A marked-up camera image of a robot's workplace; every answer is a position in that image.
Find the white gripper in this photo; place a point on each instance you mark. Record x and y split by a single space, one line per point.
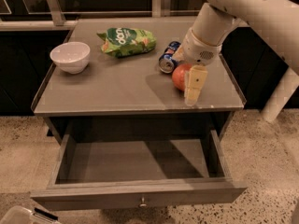
198 50

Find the red apple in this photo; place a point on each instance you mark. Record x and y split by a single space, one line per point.
178 76

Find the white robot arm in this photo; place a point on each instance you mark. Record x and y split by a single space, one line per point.
276 22

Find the grey drawer cabinet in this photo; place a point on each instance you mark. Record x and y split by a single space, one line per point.
132 85

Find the open top drawer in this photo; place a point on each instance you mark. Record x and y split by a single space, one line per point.
115 172

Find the metal drawer knob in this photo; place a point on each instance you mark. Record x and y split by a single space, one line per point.
143 203

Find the blue soda can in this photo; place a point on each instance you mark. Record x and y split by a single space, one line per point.
167 62

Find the green chip bag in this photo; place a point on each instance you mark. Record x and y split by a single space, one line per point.
123 42

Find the white bowl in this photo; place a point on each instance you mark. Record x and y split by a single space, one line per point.
71 57

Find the clear plastic container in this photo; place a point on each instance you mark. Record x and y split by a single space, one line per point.
20 215

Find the metal railing frame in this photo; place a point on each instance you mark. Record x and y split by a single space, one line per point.
43 15

